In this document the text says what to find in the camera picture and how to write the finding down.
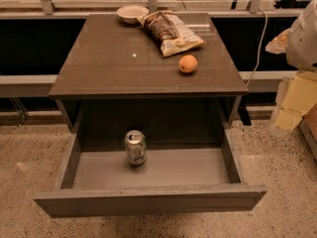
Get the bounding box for silver 7up soda can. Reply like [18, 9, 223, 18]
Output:
[125, 130, 147, 166]

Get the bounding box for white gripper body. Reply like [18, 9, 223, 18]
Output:
[285, 0, 317, 71]

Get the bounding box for white cable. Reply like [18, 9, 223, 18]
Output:
[245, 7, 268, 88]

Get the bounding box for grey cabinet counter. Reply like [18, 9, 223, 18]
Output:
[49, 13, 248, 126]

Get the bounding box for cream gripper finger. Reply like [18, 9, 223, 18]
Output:
[268, 70, 317, 137]
[265, 29, 289, 55]

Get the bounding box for white bowl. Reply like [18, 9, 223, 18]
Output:
[117, 5, 149, 25]

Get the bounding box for brown chip bag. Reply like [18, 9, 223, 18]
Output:
[138, 11, 204, 58]

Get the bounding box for open grey top drawer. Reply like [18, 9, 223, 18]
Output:
[34, 118, 266, 217]

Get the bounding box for orange fruit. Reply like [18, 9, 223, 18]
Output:
[178, 55, 198, 73]

